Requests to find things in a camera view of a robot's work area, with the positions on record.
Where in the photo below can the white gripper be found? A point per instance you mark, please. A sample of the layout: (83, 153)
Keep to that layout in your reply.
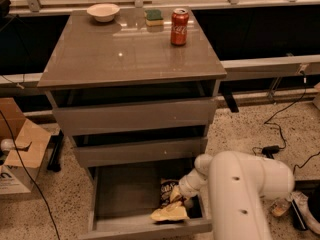
(187, 187)

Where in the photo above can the brown chip bag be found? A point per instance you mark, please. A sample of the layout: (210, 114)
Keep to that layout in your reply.
(168, 211)

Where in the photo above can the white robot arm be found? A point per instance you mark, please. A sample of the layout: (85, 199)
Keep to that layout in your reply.
(237, 182)

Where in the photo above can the grey open bottom drawer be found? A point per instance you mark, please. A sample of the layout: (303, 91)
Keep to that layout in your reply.
(126, 195)

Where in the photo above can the grey middle drawer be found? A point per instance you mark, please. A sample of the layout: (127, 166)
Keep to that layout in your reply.
(140, 152)

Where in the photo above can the grey drawer cabinet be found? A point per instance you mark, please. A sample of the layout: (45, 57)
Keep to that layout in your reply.
(128, 33)

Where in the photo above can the grey top drawer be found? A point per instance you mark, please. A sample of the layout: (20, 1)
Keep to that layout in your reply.
(76, 121)

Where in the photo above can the clear plastic bottle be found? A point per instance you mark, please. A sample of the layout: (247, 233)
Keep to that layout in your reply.
(279, 207)

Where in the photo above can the white shoe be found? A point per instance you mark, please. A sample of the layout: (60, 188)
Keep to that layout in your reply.
(302, 203)

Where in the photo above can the black metal stand leg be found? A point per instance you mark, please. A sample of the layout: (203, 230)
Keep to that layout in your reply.
(298, 221)

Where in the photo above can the brown cardboard box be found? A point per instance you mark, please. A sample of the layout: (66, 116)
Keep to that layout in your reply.
(23, 147)

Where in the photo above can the green yellow sponge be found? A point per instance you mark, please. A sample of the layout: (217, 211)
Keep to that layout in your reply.
(153, 17)

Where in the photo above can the red cola can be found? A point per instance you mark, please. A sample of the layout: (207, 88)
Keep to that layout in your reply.
(179, 22)

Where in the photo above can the white bowl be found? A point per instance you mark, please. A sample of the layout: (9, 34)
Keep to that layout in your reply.
(103, 12)

